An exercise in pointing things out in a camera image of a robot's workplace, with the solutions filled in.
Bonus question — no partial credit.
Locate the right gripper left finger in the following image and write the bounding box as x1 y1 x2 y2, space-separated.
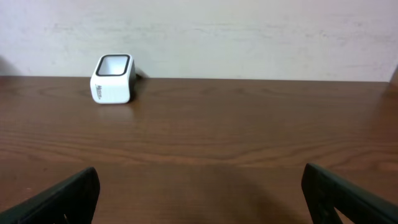
1 167 100 224

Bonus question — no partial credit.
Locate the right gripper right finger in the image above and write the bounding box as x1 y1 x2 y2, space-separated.
301 163 397 224

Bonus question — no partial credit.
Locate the white barcode scanner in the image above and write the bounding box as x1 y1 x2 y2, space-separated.
90 54 136 104

